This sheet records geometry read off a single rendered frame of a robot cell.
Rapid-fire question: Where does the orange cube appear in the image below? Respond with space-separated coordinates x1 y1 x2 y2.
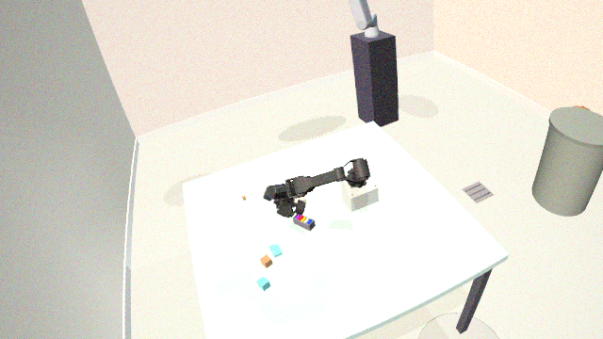
259 255 273 268

